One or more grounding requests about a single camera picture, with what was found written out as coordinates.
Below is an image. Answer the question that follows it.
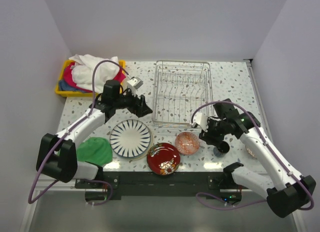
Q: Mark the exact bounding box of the pink cloth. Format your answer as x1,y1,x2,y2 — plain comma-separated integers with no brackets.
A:
63,62,127,92

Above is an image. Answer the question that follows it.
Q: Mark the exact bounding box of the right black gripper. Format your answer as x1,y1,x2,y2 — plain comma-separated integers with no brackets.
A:
199,116,228,147

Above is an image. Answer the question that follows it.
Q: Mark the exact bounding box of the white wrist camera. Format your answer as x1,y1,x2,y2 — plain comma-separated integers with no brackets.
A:
191,112,209,132
127,77,143,91

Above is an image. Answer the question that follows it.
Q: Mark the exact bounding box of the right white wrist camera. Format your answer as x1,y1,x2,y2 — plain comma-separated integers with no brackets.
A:
191,112,209,132

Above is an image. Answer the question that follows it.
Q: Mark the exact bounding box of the blue striped white plate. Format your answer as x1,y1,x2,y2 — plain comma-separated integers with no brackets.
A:
109,119,153,159

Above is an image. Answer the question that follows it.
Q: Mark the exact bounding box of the dark blue mug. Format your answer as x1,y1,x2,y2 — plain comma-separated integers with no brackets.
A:
213,141,230,157

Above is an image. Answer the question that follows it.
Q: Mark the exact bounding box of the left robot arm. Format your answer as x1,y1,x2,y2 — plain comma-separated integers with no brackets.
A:
36,78,152,188

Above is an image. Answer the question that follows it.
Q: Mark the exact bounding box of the orange patterned bowl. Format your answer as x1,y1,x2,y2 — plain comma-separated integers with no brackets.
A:
174,132,200,155

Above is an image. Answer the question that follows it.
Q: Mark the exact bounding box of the white towel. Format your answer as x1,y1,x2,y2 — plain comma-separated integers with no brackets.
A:
69,54,120,93

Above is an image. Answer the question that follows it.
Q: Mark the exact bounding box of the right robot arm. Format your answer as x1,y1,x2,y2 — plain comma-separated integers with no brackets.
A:
190,99,316,218

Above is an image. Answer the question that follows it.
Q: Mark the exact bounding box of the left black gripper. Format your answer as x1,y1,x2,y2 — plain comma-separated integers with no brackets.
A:
113,87,152,117

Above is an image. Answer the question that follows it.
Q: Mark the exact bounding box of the green cloth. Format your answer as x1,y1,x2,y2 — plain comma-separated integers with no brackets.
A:
76,137,113,166

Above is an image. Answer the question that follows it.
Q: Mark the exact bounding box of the red floral plate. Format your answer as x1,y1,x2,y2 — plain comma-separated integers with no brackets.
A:
146,143,181,176

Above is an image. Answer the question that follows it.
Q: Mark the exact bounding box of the yellow plastic bin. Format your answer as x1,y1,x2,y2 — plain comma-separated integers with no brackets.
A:
55,54,127,97

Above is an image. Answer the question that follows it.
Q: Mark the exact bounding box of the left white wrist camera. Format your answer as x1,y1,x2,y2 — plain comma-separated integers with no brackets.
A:
127,77,143,91

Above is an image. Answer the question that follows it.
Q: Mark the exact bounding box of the wire dish rack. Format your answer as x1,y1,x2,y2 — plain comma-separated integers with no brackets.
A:
152,60,213,128

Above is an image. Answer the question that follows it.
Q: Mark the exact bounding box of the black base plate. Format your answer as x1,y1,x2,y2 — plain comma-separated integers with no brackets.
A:
74,171,246,202

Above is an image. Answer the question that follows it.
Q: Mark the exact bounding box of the blue checked cloth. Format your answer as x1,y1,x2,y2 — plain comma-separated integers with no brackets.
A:
58,79,69,91

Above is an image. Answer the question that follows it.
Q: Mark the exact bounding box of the red patterned small dish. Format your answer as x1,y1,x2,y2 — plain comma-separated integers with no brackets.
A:
245,146,256,158

